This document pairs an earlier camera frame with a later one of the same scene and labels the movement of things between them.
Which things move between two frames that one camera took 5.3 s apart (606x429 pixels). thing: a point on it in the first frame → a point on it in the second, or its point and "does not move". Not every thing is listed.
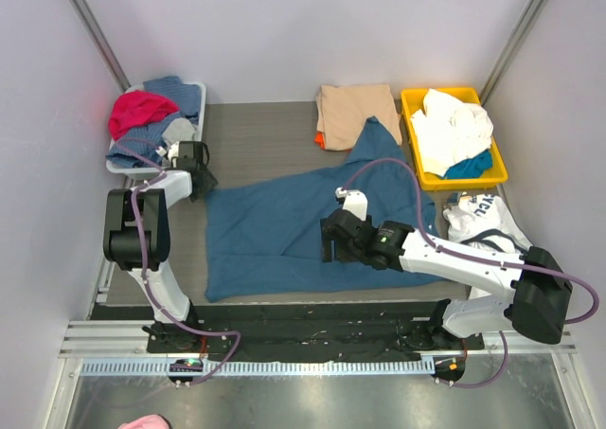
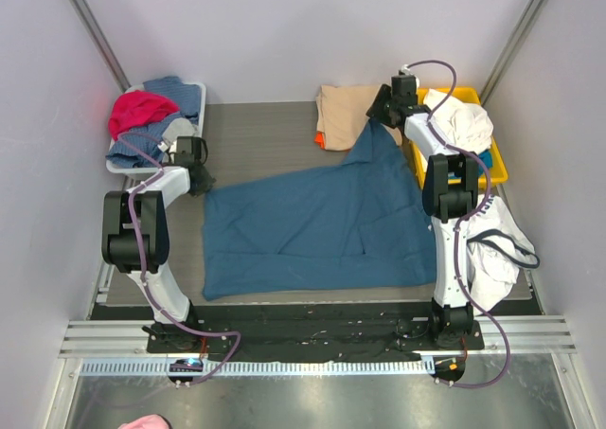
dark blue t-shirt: (263, 234) does not move
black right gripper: (334, 236) → (380, 109)
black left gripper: (203, 179) does not move
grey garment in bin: (180, 130) does not move
